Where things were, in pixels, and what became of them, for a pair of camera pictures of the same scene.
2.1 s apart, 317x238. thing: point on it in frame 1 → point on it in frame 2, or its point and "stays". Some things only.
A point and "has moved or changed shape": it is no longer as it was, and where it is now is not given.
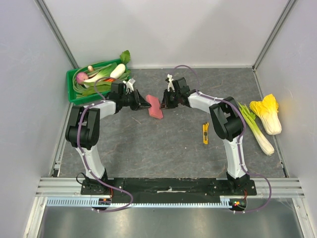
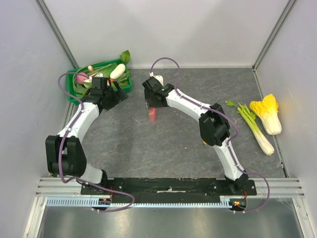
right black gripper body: x=170 y=99 → x=151 y=103
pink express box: x=155 y=110 has moved or changed shape
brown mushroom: x=90 y=68 stays
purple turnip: x=81 y=77 stays
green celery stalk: x=259 y=138 stays
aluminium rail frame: x=71 y=187 stays
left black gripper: x=140 y=103 → x=120 y=96
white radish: x=118 y=71 stays
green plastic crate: x=72 y=98 stays
